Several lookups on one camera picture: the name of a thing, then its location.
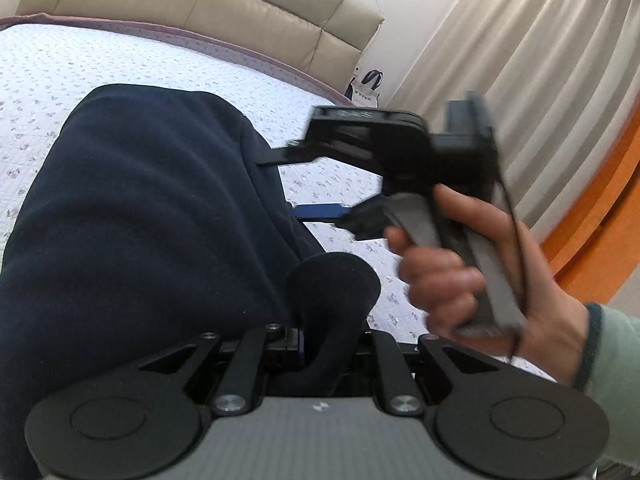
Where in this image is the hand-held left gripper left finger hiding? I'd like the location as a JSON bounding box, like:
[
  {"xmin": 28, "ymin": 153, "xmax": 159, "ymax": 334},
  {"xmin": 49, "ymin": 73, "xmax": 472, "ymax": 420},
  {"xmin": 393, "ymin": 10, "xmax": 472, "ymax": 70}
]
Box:
[{"xmin": 137, "ymin": 324, "xmax": 307, "ymax": 416}]

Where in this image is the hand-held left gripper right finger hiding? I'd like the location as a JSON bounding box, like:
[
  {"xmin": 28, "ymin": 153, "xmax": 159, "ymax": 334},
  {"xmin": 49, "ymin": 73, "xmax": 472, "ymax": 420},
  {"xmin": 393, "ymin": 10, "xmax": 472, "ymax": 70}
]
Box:
[{"xmin": 357, "ymin": 331, "xmax": 502, "ymax": 417}]

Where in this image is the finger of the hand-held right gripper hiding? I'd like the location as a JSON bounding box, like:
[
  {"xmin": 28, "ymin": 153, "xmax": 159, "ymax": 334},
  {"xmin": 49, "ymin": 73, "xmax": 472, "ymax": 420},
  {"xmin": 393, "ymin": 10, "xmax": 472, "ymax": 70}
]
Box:
[
  {"xmin": 255, "ymin": 141, "xmax": 322, "ymax": 167},
  {"xmin": 292, "ymin": 195, "xmax": 396, "ymax": 242}
]

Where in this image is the dark navy striped hoodie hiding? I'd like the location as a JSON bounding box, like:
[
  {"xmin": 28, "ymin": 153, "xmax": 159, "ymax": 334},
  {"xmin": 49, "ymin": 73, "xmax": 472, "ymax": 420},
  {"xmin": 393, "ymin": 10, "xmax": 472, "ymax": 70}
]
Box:
[{"xmin": 0, "ymin": 83, "xmax": 382, "ymax": 480}]

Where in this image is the person's right forearm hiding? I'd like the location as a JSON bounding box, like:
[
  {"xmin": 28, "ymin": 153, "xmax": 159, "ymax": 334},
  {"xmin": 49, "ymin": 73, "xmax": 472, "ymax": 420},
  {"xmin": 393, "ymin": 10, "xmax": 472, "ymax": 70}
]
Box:
[{"xmin": 574, "ymin": 302, "xmax": 640, "ymax": 480}]

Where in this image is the person's right hand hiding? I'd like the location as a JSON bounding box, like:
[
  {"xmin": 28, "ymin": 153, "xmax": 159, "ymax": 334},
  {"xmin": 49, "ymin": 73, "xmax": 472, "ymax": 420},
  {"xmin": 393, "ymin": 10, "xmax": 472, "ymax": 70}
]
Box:
[{"xmin": 386, "ymin": 182, "xmax": 591, "ymax": 387}]

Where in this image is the white tote bag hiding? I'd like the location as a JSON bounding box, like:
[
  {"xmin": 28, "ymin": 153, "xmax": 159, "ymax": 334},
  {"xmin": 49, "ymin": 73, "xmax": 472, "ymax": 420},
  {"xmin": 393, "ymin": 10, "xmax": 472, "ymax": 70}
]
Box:
[{"xmin": 349, "ymin": 67, "xmax": 387, "ymax": 108}]

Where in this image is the beige curtain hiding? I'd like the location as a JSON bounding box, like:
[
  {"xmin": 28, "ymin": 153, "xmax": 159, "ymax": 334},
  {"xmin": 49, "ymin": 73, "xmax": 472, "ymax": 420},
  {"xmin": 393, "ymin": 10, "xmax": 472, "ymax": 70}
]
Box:
[{"xmin": 390, "ymin": 0, "xmax": 640, "ymax": 243}]

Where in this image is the beige padded headboard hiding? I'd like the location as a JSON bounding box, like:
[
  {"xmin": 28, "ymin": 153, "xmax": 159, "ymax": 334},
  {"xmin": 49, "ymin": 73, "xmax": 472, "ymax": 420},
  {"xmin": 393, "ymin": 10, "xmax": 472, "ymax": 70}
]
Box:
[{"xmin": 15, "ymin": 0, "xmax": 387, "ymax": 97}]

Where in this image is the bed with floral bedspread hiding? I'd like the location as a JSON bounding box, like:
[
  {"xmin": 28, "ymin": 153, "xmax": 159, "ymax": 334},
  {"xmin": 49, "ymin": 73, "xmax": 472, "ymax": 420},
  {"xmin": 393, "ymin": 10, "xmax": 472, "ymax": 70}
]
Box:
[{"xmin": 0, "ymin": 12, "xmax": 556, "ymax": 386}]

